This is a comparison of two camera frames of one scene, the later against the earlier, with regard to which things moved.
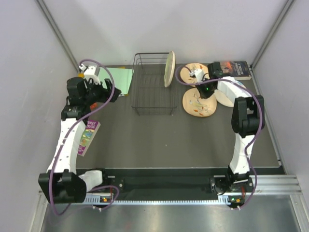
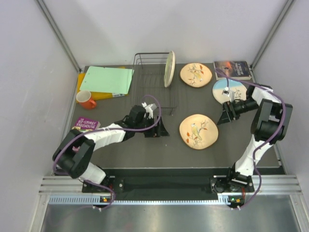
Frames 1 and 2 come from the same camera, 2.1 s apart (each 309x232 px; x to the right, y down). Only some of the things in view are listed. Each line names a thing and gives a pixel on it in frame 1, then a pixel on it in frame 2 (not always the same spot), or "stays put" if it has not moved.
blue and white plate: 227,92 stays put
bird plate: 186,69 stays put
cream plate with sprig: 169,69 stays put
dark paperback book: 239,70 stays put
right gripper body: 205,90 to 240,107
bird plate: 194,105 to 199,131
